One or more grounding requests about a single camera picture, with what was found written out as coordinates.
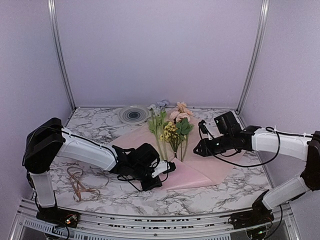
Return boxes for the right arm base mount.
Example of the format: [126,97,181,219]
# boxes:
[228,190,275,230]

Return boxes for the blue fake flower stem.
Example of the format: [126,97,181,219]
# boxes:
[148,99,169,161]

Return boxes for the large pink fake rose stem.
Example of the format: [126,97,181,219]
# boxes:
[169,101,194,162]

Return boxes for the right aluminium frame post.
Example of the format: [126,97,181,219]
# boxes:
[236,0,270,114]

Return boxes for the pink wrapping paper sheet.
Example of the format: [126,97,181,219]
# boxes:
[110,115,235,190]

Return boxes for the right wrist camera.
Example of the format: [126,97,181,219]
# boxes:
[198,120,214,141]

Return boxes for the left aluminium frame post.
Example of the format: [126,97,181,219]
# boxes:
[47,0,77,111]

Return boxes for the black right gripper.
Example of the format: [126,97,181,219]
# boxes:
[192,133,233,158]

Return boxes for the aluminium frame post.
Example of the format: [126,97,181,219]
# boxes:
[236,0,270,114]
[47,0,77,111]

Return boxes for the striped grey ceramic plate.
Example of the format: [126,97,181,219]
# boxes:
[117,105,151,125]

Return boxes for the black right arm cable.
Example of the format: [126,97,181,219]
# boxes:
[197,119,316,168]

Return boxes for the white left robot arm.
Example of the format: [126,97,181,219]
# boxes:
[22,117,169,223]

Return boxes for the beige raffia ribbon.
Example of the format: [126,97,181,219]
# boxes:
[66,166,110,203]

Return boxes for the aluminium front rail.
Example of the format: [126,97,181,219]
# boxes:
[8,199,301,240]

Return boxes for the yellow fake flower bunch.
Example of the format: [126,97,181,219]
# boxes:
[159,121,185,158]

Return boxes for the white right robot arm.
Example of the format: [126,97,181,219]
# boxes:
[193,111,320,224]

